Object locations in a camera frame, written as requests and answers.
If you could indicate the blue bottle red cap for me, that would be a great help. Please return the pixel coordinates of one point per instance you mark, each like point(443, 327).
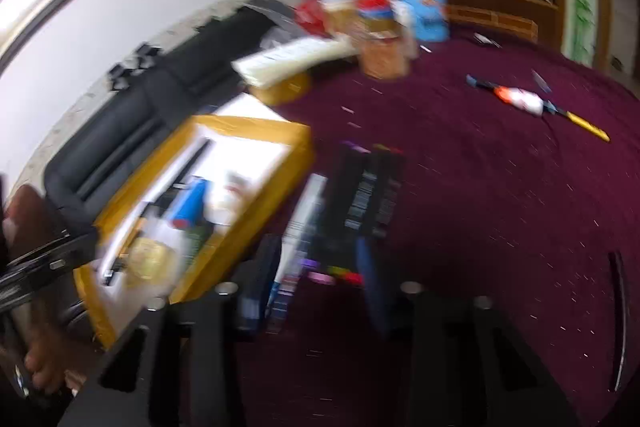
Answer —
point(190, 207)

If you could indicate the green box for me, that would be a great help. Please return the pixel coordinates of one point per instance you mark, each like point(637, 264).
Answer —
point(197, 244)

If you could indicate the black sofa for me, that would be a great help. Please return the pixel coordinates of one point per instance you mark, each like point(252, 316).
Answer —
point(165, 77)

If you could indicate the yellow strip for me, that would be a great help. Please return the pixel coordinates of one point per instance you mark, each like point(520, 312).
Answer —
point(587, 127)

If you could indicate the black pen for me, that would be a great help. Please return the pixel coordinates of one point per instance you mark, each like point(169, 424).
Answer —
point(187, 164)

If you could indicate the blue packet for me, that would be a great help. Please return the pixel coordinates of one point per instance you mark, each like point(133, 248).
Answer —
point(425, 17)

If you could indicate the red bag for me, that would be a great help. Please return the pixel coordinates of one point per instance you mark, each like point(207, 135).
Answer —
point(310, 17)

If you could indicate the white plastic bag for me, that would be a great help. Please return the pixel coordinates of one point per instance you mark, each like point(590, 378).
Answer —
point(295, 57)

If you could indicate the black marker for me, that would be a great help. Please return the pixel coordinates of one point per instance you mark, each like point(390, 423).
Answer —
point(352, 187)
point(387, 192)

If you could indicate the person's left hand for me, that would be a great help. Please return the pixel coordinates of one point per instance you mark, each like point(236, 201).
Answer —
point(42, 357)

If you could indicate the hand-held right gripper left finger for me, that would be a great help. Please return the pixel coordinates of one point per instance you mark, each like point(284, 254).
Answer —
point(252, 302)

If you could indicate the jar with blue lid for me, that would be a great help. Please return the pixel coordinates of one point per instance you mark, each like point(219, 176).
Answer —
point(337, 4)

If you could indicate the white and orange glue tube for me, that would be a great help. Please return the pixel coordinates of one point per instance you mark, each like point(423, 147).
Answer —
point(520, 98)

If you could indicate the yellow tape roll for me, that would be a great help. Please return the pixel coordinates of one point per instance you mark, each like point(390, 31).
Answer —
point(282, 89)

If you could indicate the yellow cardboard box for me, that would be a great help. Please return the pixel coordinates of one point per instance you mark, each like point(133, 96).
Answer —
point(280, 132)

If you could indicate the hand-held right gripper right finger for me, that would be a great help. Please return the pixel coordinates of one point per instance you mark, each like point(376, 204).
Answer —
point(377, 302)

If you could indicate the white marker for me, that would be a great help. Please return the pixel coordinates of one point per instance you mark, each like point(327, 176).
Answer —
point(300, 227)

